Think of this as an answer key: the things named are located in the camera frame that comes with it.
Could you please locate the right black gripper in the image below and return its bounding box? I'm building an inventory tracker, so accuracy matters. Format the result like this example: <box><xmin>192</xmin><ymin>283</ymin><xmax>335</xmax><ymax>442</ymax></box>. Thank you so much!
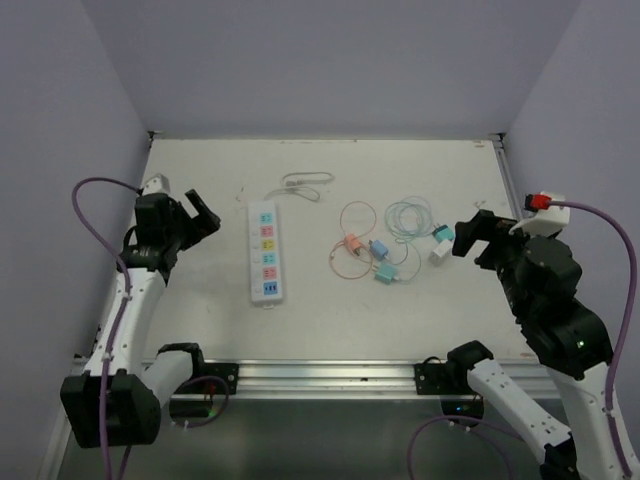
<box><xmin>452</xmin><ymin>207</ymin><xmax>535</xmax><ymax>316</ymax></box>

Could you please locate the teal charger plug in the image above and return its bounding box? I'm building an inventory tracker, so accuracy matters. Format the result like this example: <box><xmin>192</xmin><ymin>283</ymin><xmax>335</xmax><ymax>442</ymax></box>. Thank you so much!
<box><xmin>432</xmin><ymin>225</ymin><xmax>455</xmax><ymax>243</ymax></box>

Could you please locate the white 80W charger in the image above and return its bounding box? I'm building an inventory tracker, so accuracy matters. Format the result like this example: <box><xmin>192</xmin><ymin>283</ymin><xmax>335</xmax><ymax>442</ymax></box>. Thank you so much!
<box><xmin>429</xmin><ymin>240</ymin><xmax>453</xmax><ymax>266</ymax></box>

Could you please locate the white power strip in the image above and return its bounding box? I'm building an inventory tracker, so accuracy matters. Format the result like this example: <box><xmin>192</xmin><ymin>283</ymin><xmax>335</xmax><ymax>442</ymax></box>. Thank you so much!
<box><xmin>247</xmin><ymin>200</ymin><xmax>285</xmax><ymax>309</ymax></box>

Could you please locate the green charger plug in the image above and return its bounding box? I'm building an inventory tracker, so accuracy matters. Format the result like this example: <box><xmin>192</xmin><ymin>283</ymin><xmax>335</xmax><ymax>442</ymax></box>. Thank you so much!
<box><xmin>373</xmin><ymin>263</ymin><xmax>398</xmax><ymax>285</ymax></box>

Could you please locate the blue charger plug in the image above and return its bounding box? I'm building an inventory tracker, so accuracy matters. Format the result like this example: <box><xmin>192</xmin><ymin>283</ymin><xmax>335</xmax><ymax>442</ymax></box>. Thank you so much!
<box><xmin>369</xmin><ymin>240</ymin><xmax>389</xmax><ymax>262</ymax></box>

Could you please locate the orange charger plug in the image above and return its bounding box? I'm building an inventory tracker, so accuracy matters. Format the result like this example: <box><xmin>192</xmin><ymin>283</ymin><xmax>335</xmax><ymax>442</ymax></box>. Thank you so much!
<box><xmin>343</xmin><ymin>234</ymin><xmax>365</xmax><ymax>257</ymax></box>

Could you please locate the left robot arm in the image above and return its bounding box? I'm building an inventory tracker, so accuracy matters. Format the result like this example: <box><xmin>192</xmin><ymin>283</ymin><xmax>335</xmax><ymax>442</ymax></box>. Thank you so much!
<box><xmin>60</xmin><ymin>188</ymin><xmax>221</xmax><ymax>449</ymax></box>

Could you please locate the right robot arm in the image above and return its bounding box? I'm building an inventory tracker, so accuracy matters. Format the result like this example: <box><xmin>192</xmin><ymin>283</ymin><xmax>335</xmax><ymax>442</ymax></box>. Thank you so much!
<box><xmin>445</xmin><ymin>207</ymin><xmax>639</xmax><ymax>479</ymax></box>

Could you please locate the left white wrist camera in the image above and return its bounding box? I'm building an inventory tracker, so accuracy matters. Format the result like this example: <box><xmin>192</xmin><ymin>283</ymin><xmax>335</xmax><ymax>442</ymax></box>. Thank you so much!
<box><xmin>141</xmin><ymin>174</ymin><xmax>171</xmax><ymax>195</ymax></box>

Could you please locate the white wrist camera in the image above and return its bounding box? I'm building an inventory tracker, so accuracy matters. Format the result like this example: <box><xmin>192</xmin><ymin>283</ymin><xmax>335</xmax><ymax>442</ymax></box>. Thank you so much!
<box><xmin>141</xmin><ymin>174</ymin><xmax>171</xmax><ymax>195</ymax></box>
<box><xmin>509</xmin><ymin>191</ymin><xmax>571</xmax><ymax>237</ymax></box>

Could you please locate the green charging cable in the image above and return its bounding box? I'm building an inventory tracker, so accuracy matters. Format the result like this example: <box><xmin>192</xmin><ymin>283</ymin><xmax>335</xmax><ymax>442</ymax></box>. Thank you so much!
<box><xmin>384</xmin><ymin>195</ymin><xmax>436</xmax><ymax>284</ymax></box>

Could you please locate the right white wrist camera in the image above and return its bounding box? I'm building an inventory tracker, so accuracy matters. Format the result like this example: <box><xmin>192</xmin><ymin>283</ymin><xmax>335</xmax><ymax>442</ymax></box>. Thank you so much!
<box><xmin>509</xmin><ymin>191</ymin><xmax>571</xmax><ymax>237</ymax></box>

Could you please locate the white power strip cord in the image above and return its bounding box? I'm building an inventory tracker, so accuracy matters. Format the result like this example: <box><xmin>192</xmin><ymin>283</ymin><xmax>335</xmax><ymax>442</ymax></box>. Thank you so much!
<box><xmin>264</xmin><ymin>172</ymin><xmax>336</xmax><ymax>204</ymax></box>

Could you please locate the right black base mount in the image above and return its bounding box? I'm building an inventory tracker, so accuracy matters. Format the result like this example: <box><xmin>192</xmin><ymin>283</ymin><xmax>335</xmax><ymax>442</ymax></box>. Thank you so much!
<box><xmin>413</xmin><ymin>356</ymin><xmax>453</xmax><ymax>396</ymax></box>

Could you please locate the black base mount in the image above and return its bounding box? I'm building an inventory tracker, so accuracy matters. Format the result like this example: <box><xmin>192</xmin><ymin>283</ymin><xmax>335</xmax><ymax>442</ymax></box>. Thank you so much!
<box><xmin>201</xmin><ymin>362</ymin><xmax>240</xmax><ymax>398</ymax></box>
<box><xmin>413</xmin><ymin>356</ymin><xmax>453</xmax><ymax>396</ymax></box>

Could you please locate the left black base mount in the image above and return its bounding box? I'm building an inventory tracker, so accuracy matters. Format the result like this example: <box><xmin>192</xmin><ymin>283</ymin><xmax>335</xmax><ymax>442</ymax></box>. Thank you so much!
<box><xmin>201</xmin><ymin>362</ymin><xmax>240</xmax><ymax>398</ymax></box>

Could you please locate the aluminium rail frame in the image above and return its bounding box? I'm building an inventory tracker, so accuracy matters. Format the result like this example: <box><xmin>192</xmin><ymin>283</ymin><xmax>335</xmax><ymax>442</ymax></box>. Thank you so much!
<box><xmin>67</xmin><ymin>357</ymin><xmax>594</xmax><ymax>401</ymax></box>

